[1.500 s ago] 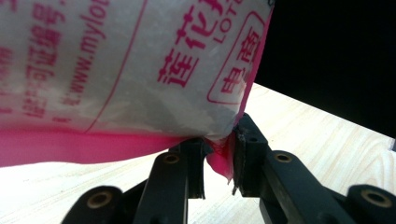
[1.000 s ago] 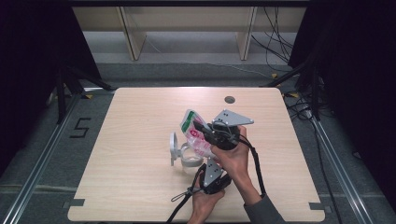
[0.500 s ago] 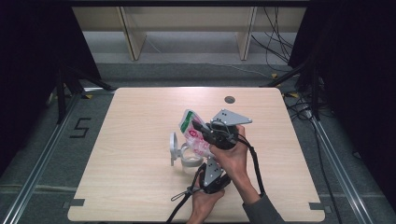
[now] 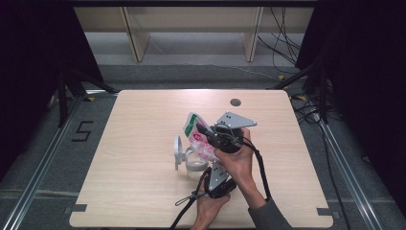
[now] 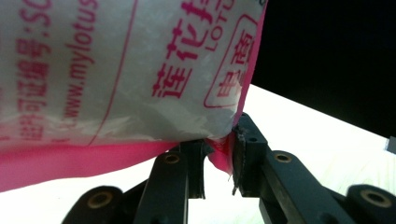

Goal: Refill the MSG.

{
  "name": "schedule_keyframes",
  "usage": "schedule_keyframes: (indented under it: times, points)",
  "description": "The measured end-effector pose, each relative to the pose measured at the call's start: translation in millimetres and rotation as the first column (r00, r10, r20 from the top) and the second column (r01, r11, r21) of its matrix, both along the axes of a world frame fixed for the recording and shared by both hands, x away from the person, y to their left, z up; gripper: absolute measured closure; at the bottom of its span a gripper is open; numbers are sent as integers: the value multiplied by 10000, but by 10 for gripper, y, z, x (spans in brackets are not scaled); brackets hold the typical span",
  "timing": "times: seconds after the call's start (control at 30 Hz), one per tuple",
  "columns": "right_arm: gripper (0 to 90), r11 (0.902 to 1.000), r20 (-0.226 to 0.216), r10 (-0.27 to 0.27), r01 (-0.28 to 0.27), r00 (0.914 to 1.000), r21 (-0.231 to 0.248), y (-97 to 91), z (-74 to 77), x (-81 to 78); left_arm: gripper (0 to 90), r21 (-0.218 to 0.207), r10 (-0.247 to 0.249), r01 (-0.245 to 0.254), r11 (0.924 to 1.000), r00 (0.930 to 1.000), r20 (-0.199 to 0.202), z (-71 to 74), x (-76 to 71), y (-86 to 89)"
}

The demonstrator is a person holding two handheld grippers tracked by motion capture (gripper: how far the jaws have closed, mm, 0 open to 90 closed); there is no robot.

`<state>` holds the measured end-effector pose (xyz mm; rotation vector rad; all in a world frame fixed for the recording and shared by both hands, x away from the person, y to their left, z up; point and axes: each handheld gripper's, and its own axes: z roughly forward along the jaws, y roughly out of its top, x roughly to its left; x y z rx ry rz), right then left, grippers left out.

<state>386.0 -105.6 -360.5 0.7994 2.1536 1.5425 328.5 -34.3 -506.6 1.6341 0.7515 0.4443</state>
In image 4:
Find black curtain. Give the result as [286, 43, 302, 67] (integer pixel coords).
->
[0, 0, 104, 180]
[296, 0, 406, 219]

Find black metal stand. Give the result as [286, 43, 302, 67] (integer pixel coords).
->
[267, 61, 329, 124]
[56, 66, 118, 128]

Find aluminium floor rail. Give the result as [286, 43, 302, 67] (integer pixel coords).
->
[319, 121, 384, 230]
[1, 92, 84, 230]

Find pink and white plastic bag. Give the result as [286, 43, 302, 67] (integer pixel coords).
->
[182, 112, 221, 162]

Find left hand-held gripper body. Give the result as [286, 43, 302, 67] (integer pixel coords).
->
[204, 159, 237, 199]

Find left hand-held gripper black cable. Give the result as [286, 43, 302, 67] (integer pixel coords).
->
[169, 167, 213, 230]

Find black table bracket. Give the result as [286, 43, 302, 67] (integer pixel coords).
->
[316, 207, 340, 220]
[63, 203, 88, 215]

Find black floor cables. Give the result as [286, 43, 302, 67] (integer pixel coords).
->
[291, 95, 352, 230]

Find right hand-held gripper black cable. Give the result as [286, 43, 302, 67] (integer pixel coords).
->
[241, 140, 273, 203]

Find clear jar with white lid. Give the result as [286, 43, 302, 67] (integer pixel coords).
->
[173, 135, 210, 180]

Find person's right hand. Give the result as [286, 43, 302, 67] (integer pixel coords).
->
[214, 127, 256, 190]

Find hand-held gripper black cable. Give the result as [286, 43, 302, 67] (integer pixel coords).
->
[241, 140, 273, 203]
[169, 167, 213, 230]

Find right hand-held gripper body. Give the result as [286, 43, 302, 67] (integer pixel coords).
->
[209, 110, 258, 153]

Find person's left hand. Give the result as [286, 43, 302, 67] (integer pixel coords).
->
[191, 180, 232, 230]

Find bundle of black hanging cables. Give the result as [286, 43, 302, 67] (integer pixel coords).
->
[258, 7, 303, 75]

